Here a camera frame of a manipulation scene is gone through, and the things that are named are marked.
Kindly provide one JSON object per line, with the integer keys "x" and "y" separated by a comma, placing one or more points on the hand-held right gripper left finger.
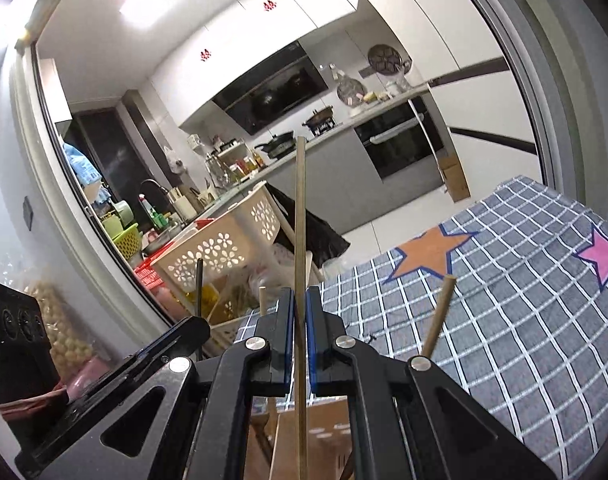
{"x": 286, "y": 340}

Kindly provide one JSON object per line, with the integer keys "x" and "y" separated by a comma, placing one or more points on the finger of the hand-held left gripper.
{"x": 184, "y": 334}

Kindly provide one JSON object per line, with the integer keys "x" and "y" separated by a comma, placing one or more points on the dark wall switch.
{"x": 28, "y": 212}

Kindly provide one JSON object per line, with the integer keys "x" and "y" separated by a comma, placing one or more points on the round grey steamer rack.
{"x": 351, "y": 91}

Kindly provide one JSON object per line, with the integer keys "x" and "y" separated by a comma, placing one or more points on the blue patterned bag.
{"x": 81, "y": 165}

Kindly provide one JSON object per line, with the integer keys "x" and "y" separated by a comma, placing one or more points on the pale knife block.
{"x": 184, "y": 205}

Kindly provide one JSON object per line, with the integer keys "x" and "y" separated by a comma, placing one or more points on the white pole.
{"x": 423, "y": 135}

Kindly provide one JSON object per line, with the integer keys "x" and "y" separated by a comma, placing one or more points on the beige plastic utensil holder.
{"x": 329, "y": 425}

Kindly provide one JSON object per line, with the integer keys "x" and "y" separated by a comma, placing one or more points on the white refrigerator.
{"x": 433, "y": 20}

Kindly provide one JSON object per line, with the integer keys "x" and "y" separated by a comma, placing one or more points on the white condiment rack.
{"x": 234, "y": 160}

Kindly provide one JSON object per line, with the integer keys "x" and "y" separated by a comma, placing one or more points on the red plastic crate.
{"x": 149, "y": 272}

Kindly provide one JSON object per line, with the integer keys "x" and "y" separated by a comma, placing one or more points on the ceiling light panel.
{"x": 146, "y": 5}

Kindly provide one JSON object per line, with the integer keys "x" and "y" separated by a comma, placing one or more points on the yellow oil bottle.
{"x": 209, "y": 297}

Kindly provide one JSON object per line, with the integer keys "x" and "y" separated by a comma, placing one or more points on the pink plastic stool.
{"x": 86, "y": 377}

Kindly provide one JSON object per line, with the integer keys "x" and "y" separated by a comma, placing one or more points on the black hanging bag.
{"x": 319, "y": 240}

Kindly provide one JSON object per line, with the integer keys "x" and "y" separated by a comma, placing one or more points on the small white pot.
{"x": 396, "y": 87}

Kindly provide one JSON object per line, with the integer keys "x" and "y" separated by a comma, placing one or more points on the cardboard box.
{"x": 456, "y": 180}

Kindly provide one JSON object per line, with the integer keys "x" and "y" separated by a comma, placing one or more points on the bag of beige balls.
{"x": 64, "y": 330}

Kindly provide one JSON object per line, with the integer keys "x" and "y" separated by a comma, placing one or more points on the black wok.
{"x": 279, "y": 141}

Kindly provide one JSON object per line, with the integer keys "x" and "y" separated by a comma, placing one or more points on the white hanging plastic bag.
{"x": 175, "y": 162}

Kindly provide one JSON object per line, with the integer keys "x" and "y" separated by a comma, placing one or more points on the green dish soap bottle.
{"x": 159, "y": 220}

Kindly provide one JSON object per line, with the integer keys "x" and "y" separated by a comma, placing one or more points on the green plastic basket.
{"x": 124, "y": 242}

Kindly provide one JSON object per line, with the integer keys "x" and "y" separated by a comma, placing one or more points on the black range hood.
{"x": 274, "y": 95}

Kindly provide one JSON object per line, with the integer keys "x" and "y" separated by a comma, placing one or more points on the white wall cabinets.
{"x": 244, "y": 35}

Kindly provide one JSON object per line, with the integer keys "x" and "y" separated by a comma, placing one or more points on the black built-in oven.
{"x": 398, "y": 145}

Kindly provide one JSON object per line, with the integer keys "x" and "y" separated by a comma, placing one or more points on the beige flower-cut trolley basket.
{"x": 209, "y": 255}

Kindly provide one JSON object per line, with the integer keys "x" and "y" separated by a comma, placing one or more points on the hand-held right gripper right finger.
{"x": 312, "y": 340}

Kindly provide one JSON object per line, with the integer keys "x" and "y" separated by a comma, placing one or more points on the dark lidded cooking pot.
{"x": 320, "y": 117}

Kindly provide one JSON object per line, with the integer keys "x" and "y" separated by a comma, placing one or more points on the black kitchen faucet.
{"x": 153, "y": 181}

